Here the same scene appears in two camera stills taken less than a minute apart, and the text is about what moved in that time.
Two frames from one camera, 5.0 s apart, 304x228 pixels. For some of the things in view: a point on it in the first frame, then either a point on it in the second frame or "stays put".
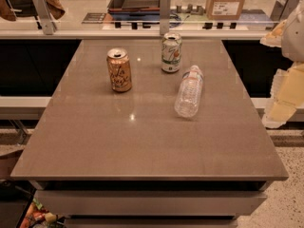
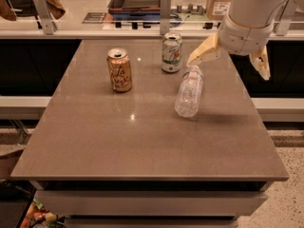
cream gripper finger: x=275 y=38 to x=209 y=50
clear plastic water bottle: x=189 y=94 stays put
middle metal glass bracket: x=165 y=1 stays put
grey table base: x=152 y=203 stays put
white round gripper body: x=294 y=37 to x=245 y=38
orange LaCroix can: x=119 y=66 stays put
